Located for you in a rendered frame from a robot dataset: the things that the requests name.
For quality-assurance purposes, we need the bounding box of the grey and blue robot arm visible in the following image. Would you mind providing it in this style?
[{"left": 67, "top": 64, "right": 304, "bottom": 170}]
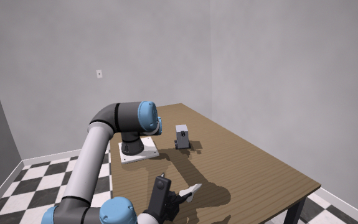
[{"left": 41, "top": 101, "right": 172, "bottom": 224}]

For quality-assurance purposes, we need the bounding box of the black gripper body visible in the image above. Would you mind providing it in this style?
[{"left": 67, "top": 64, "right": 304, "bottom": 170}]
[{"left": 143, "top": 191, "right": 179, "bottom": 224}]

